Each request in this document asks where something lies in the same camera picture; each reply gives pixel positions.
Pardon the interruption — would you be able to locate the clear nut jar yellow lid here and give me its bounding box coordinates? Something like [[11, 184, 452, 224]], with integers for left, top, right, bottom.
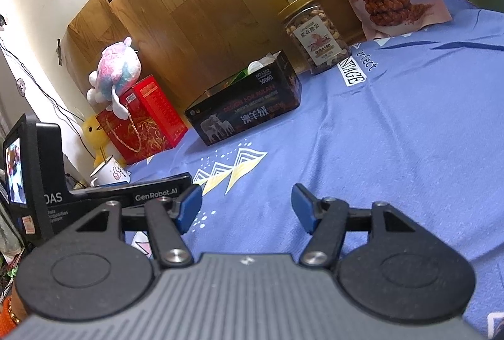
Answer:
[[278, 0, 352, 76]]

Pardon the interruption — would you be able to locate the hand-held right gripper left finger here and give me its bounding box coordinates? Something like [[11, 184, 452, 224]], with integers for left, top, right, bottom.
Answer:
[[75, 184, 203, 269]]

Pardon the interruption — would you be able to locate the large wooden board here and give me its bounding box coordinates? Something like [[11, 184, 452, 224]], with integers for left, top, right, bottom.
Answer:
[[58, 0, 316, 117]]

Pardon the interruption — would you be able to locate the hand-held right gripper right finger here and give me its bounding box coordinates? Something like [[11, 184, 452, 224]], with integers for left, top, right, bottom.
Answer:
[[290, 183, 418, 269]]

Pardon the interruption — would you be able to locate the black wall cable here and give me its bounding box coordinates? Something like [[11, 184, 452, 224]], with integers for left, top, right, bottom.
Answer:
[[0, 37, 99, 164]]

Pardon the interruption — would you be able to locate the gold bracelet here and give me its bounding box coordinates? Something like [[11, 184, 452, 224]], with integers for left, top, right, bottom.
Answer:
[[9, 300, 23, 327]]

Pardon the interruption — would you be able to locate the white enamel mug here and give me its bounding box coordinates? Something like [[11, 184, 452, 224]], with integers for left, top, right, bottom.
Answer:
[[90, 155, 132, 187]]

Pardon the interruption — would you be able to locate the yellow plush duck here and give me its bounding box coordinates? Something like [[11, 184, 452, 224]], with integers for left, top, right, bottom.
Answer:
[[82, 113, 127, 168]]

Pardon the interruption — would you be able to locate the black cardboard box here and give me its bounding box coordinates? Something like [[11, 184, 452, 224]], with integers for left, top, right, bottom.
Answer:
[[184, 49, 303, 147]]

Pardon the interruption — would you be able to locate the red gift box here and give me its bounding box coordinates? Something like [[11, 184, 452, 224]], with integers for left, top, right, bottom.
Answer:
[[95, 75, 189, 165]]

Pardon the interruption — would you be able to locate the pink and blue plush toy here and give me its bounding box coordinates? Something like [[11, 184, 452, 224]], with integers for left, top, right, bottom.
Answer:
[[87, 36, 142, 124]]

